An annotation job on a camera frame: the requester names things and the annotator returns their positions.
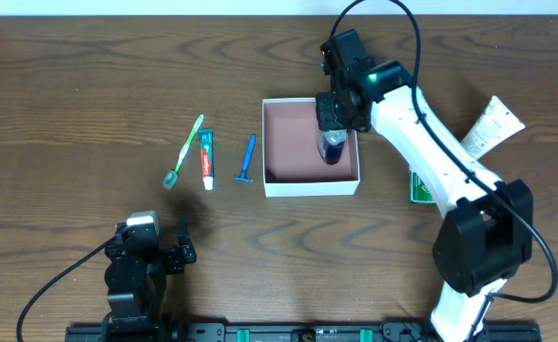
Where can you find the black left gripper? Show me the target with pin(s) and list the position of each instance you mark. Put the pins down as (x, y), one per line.
(173, 257)

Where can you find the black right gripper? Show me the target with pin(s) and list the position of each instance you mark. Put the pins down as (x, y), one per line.
(332, 120)

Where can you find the clear bottle with purple liquid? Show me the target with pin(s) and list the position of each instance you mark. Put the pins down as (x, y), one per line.
(330, 145)

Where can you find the green toothbrush with clear cap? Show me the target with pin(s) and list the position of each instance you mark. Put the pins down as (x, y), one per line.
(172, 176)

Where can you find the blue disposable razor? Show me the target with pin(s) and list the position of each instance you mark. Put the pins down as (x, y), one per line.
(242, 176)

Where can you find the red green toothpaste tube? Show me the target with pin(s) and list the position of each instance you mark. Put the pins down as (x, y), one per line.
(206, 138)

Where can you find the green soap box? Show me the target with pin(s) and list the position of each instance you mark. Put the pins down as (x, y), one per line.
(418, 191)

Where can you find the white cream tube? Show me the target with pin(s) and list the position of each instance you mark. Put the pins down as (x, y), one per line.
(495, 125)

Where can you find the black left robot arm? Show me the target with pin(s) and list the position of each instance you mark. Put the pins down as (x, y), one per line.
(136, 281)

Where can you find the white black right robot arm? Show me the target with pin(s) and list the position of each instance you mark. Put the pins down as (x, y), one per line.
(484, 237)

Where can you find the white box with pink interior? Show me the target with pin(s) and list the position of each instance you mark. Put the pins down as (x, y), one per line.
(292, 165)

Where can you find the black mounting rail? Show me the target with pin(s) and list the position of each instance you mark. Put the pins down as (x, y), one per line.
(396, 331)

